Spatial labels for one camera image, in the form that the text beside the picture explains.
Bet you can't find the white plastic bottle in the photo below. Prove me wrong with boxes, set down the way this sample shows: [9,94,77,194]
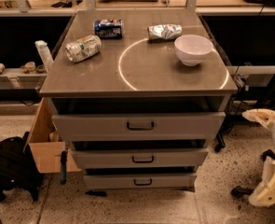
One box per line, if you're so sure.
[34,40,53,72]

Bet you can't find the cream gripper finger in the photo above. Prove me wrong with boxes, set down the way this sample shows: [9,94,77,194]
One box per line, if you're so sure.
[248,157,275,207]
[242,108,275,131]

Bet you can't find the small round cups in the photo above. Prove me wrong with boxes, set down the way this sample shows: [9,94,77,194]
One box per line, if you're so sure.
[20,62,46,74]

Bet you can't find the white bowl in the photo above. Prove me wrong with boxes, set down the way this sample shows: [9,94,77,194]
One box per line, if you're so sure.
[174,35,213,66]

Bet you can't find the grey top drawer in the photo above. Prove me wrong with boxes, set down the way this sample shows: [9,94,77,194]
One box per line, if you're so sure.
[52,112,225,142]

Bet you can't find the grey drawer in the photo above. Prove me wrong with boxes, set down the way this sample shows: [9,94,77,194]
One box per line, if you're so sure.
[72,148,208,169]
[84,173,197,190]
[52,112,225,142]

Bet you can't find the black backpack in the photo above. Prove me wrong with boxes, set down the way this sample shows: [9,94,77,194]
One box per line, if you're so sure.
[0,132,44,202]

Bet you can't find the grey drawer cabinet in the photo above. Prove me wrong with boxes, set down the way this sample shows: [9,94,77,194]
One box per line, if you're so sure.
[40,8,237,178]

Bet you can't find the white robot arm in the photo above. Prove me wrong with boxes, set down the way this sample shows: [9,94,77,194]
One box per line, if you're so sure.
[242,108,275,207]

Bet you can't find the blue soda can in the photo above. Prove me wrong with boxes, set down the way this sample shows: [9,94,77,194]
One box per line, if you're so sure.
[93,19,123,39]

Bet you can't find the cardboard box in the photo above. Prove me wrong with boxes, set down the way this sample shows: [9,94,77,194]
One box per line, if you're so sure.
[27,99,80,174]

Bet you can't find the black office chair base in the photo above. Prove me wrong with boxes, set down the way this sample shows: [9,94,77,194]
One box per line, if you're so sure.
[230,149,275,199]

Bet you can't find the grey bottom drawer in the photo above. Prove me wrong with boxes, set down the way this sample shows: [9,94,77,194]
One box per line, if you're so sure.
[84,173,197,190]

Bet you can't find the crushed silver can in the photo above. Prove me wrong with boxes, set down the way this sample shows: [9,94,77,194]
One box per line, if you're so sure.
[147,24,182,40]

